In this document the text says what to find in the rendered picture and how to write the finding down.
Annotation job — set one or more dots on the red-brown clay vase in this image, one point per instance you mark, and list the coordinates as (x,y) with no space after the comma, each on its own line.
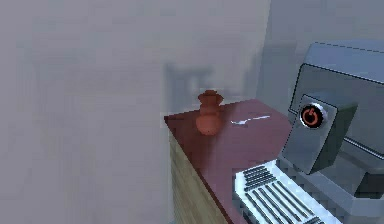
(208,115)

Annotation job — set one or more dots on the red-topped wooden counter cabinet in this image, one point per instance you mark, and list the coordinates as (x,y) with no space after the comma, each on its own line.
(220,153)

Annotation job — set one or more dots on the silver spoon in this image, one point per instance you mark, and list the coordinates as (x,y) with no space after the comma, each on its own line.
(248,120)

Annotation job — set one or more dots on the grey coffee machine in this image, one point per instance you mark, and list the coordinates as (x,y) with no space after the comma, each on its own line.
(320,140)

